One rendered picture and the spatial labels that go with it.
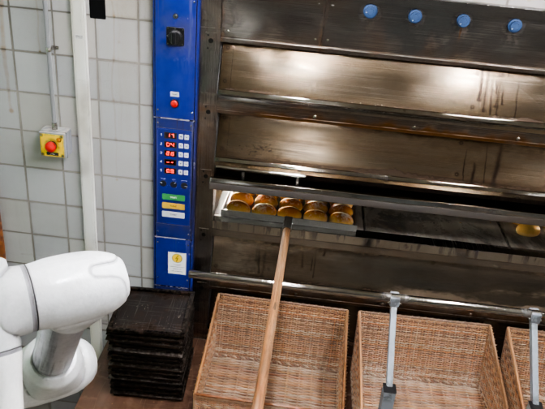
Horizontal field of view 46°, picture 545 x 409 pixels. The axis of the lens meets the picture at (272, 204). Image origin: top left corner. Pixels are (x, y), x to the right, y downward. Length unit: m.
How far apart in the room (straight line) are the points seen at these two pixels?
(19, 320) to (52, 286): 0.08
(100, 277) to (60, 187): 1.41
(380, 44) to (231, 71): 0.53
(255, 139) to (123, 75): 0.53
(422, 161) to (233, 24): 0.84
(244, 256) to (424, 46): 1.07
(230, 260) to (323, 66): 0.88
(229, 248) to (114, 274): 1.36
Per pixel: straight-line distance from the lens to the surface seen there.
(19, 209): 2.80
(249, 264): 2.64
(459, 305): 2.31
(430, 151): 2.44
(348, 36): 2.29
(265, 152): 2.40
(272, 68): 2.32
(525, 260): 2.72
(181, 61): 2.32
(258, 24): 2.29
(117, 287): 1.31
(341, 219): 2.58
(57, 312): 1.29
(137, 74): 2.40
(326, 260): 2.63
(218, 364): 2.77
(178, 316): 2.51
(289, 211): 2.58
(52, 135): 2.51
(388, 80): 2.33
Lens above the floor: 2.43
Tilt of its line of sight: 27 degrees down
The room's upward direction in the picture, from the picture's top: 5 degrees clockwise
